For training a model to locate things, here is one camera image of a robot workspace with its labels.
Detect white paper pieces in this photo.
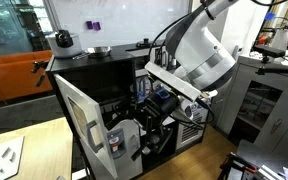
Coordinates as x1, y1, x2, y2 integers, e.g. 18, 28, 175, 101
256, 164, 288, 180

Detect black pot lid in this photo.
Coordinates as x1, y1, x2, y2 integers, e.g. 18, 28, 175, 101
135, 37, 158, 49

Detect orange sofa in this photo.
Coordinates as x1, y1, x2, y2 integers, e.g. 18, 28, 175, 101
0, 49, 54, 102

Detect grey metal cabinet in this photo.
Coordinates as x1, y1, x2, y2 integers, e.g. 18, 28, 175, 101
215, 54, 288, 165

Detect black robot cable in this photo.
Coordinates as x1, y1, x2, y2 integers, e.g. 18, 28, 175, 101
148, 13, 216, 130

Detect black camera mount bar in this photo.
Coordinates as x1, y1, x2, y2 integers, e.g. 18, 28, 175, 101
255, 64, 288, 76

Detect black stereo camera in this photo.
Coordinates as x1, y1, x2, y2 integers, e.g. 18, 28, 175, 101
251, 44, 287, 65

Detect grey metal plate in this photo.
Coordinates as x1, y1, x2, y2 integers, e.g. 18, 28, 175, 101
235, 139, 288, 180

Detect toy fridge door with dispenser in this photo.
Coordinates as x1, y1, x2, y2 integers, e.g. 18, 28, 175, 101
105, 118, 144, 180

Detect metal pan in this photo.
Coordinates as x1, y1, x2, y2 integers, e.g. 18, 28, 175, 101
72, 45, 114, 61

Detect wooden toy spoon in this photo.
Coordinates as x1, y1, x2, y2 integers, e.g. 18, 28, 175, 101
198, 91, 213, 100

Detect wooden platform board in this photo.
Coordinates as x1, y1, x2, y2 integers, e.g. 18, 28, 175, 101
135, 124, 242, 180

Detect whiteboard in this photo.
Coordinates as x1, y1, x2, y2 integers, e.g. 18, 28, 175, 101
48, 0, 192, 48

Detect black metal bracket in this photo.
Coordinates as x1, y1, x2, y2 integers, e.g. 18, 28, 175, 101
30, 59, 50, 89

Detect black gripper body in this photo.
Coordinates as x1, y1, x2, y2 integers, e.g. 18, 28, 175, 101
140, 87, 181, 134

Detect grey toy microwave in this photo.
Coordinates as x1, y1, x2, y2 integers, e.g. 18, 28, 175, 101
127, 46, 167, 80

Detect light wooden desk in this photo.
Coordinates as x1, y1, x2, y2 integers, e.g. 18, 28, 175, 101
0, 116, 76, 180

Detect black white toy kitchen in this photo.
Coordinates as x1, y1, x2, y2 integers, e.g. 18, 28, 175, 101
45, 38, 218, 180

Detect small blue cap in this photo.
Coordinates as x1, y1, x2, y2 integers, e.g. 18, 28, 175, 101
264, 11, 277, 21

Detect grey toy faucet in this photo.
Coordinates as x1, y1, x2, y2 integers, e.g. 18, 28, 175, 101
136, 76, 152, 103

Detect white jug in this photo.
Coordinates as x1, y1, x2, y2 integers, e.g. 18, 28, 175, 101
270, 27, 288, 51

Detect white toy oven door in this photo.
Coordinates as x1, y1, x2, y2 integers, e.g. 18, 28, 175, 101
176, 109, 209, 151

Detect toy fridge door with chalkboard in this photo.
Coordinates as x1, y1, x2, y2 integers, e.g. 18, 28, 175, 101
53, 73, 119, 180

